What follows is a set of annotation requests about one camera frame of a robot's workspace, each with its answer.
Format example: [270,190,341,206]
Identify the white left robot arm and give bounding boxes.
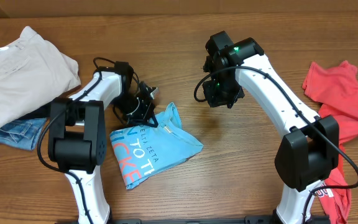
[42,62,158,223]

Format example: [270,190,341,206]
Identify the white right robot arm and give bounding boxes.
[199,31,339,223]

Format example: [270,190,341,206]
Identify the light blue t-shirt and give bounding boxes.
[109,102,203,190]

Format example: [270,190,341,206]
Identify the dark folded garment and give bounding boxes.
[19,103,51,120]

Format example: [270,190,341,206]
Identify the folded blue jeans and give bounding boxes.
[0,118,46,151]

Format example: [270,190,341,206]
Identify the beige folded trousers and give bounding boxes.
[0,26,81,127]

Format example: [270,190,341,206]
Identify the red t-shirt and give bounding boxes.
[301,60,358,224]

